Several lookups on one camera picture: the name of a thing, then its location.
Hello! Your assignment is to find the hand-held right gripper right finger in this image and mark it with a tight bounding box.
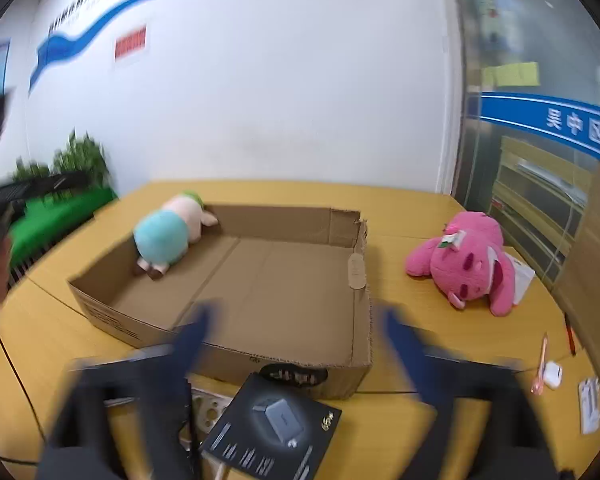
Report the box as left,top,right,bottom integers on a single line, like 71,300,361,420
375,305,561,480

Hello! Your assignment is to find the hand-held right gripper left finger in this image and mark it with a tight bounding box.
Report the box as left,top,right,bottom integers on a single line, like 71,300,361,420
40,300,226,480

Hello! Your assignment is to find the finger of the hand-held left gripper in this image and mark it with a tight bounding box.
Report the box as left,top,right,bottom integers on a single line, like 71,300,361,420
0,171,90,206

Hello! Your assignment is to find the white clear phone case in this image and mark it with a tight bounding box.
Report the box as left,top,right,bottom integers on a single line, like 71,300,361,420
189,387,237,453

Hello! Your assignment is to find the cardboard box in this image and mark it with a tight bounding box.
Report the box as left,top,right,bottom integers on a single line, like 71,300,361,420
67,203,373,401

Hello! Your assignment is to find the black charger box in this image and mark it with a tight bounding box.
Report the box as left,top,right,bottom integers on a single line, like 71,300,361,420
199,372,342,480

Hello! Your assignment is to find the white folding device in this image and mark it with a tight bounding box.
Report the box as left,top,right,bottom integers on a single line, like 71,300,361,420
578,379,600,435

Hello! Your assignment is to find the small potted green plant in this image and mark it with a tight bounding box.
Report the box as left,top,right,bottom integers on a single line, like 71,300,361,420
12,157,52,184

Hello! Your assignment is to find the green table cloth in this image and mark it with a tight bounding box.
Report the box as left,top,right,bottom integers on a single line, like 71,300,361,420
7,185,118,272

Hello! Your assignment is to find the large potted green plant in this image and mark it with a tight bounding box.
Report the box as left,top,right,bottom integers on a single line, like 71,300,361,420
52,130,112,192

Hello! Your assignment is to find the teal and pink plush toy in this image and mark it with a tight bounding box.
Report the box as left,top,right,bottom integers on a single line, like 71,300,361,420
131,191,220,281

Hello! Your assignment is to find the white paper box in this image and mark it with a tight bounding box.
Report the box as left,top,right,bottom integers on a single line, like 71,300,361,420
505,252,537,307

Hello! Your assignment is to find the pink pen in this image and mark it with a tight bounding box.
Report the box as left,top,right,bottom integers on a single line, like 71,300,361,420
531,332,549,395

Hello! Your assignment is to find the white earbud case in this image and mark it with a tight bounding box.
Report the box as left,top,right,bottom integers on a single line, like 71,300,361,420
542,361,565,390

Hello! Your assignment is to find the red pen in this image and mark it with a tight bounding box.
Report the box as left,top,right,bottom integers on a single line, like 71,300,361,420
564,312,577,357

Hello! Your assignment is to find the brown board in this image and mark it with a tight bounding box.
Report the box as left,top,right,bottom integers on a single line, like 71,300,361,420
552,160,600,361

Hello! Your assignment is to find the blue glass banner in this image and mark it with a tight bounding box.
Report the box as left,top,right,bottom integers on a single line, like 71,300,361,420
480,91,600,171

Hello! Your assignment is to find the cartoon poster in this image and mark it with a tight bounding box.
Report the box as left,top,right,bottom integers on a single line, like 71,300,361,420
472,0,511,56

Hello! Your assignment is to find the black cable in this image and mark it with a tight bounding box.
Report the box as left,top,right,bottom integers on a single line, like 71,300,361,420
177,380,203,480

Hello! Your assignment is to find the blue wave wall decoration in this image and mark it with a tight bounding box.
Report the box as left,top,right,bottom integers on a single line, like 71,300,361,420
27,0,371,92

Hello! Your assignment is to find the red wall sign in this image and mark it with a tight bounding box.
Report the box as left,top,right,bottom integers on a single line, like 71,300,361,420
114,24,148,63

